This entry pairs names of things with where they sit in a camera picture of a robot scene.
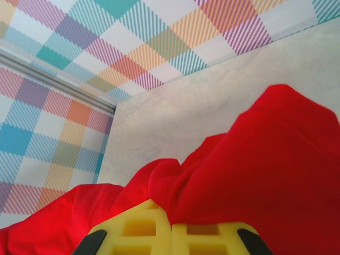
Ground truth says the red t-shirt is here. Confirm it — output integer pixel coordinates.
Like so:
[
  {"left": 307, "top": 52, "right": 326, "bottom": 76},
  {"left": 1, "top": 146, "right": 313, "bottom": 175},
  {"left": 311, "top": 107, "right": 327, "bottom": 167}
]
[{"left": 0, "top": 84, "right": 340, "bottom": 255}]

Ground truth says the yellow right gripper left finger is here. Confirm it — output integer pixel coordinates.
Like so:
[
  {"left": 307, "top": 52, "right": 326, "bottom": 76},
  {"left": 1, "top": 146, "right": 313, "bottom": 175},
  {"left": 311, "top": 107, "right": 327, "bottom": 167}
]
[{"left": 73, "top": 199, "right": 173, "bottom": 255}]

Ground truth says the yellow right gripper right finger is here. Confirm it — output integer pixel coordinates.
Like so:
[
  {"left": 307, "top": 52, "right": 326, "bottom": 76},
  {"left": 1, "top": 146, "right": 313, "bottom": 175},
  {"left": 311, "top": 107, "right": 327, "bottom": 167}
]
[{"left": 172, "top": 221, "right": 274, "bottom": 255}]

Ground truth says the aluminium frame post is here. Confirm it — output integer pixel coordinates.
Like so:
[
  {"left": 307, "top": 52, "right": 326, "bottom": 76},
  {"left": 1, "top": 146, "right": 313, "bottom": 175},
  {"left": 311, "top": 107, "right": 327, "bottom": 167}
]
[{"left": 0, "top": 49, "right": 117, "bottom": 115}]

